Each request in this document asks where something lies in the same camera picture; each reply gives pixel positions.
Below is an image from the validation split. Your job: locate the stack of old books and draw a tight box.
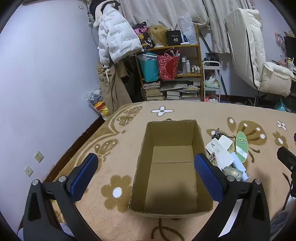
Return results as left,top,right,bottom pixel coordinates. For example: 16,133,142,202
142,81,163,101

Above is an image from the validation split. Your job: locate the colourful dotted card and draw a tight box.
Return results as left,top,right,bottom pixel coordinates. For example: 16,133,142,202
208,152,219,168

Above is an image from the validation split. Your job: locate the teal round object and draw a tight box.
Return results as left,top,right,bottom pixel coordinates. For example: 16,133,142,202
273,100,292,112

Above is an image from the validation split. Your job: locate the white puffer jacket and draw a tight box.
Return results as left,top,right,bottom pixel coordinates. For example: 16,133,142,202
94,2,143,66

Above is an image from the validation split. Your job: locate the clear bag of plush toys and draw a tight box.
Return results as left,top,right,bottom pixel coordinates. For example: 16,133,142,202
86,85,110,121

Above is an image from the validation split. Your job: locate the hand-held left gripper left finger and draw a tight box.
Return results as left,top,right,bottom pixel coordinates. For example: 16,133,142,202
23,153,102,241

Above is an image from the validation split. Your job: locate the brown cardboard box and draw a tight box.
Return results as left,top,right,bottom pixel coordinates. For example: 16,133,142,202
128,119,213,219

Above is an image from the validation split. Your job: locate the black pink printed bag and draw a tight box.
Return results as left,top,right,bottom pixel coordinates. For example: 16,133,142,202
132,22,155,48

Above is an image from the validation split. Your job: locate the beige coat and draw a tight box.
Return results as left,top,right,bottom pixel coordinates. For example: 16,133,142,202
97,62,134,114

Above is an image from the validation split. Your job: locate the clear plastic bag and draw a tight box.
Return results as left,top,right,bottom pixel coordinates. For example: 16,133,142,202
178,16,199,44

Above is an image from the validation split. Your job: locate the white rectangular box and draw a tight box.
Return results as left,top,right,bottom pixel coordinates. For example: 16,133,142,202
216,149,235,170

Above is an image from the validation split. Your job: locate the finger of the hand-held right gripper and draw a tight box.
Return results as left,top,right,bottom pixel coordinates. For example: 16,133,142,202
277,146,296,197

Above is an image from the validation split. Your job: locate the white trolley cart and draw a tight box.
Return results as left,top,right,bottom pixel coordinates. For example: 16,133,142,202
202,61,222,103

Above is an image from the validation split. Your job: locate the teal bag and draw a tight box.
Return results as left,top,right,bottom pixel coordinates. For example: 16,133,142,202
139,53,160,83

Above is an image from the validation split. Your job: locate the white device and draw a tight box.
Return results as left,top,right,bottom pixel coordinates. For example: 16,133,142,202
205,138,223,155

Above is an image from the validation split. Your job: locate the cream padded chair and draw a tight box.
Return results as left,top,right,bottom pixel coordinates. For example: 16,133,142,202
224,8,295,98

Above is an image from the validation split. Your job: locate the beige floral curtain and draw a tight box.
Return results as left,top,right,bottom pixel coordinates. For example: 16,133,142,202
119,0,255,54

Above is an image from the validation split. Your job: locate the grey round gadget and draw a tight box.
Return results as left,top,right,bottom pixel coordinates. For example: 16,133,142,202
224,166,243,181

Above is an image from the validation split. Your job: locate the black box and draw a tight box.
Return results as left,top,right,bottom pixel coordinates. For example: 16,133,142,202
166,30,183,46

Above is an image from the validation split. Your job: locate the black monitor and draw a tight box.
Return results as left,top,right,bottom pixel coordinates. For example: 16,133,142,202
283,36,296,59

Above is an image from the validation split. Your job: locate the pile of books and magazines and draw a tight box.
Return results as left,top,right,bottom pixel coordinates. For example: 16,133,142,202
159,80,201,101

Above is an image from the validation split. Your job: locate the blonde wig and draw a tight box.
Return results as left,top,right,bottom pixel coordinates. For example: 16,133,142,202
148,25,169,47

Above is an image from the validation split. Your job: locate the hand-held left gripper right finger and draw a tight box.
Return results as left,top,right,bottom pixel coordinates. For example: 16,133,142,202
192,153,271,241

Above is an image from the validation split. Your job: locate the red patterned gift bag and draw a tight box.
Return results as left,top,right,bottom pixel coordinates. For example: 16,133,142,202
158,50,180,80

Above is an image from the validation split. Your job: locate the green oval card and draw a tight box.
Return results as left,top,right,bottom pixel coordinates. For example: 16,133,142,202
235,131,249,163

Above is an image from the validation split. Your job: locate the white square charger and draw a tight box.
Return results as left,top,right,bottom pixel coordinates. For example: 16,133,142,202
218,135,234,151

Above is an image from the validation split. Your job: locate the bunch of keys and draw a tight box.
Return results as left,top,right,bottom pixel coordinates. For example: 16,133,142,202
211,128,223,140

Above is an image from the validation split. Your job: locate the white brown plush toy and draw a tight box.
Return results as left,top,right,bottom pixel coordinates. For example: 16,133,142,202
205,72,219,84

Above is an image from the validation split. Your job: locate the row of cosmetic bottles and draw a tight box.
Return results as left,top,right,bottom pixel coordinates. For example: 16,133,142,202
181,57,201,75

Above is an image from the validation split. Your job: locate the white tube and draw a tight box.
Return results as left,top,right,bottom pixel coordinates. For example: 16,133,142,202
230,152,250,181

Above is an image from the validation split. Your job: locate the wooden shelf unit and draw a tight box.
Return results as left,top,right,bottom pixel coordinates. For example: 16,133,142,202
135,24,204,102

